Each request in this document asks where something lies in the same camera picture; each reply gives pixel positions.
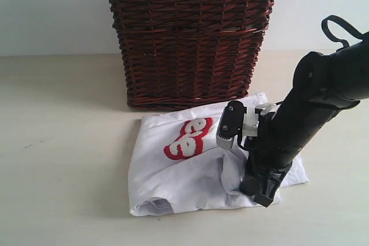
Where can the dark brown wicker basket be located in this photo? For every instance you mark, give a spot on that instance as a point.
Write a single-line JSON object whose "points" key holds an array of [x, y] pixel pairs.
{"points": [[185, 53]]}

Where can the white t-shirt red lettering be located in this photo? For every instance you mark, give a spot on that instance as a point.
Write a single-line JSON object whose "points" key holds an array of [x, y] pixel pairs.
{"points": [[177, 167]]}

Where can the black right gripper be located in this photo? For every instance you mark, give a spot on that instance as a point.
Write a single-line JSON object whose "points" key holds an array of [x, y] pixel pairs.
{"points": [[266, 165]]}

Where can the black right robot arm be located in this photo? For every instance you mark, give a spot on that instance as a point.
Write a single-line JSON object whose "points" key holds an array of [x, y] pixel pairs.
{"points": [[323, 86]]}

